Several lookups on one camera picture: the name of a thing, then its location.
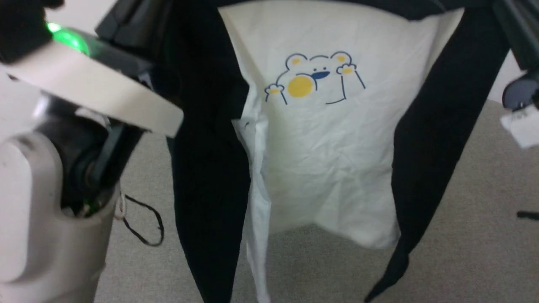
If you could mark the white and black t-shirt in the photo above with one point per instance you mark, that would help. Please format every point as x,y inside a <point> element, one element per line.
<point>328,147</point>

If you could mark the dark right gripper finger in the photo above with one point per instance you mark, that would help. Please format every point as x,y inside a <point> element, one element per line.
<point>520,29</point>

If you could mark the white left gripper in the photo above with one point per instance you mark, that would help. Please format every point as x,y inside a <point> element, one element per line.
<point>97,90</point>

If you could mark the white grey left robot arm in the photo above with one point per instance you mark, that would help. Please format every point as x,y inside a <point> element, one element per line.
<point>33,219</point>

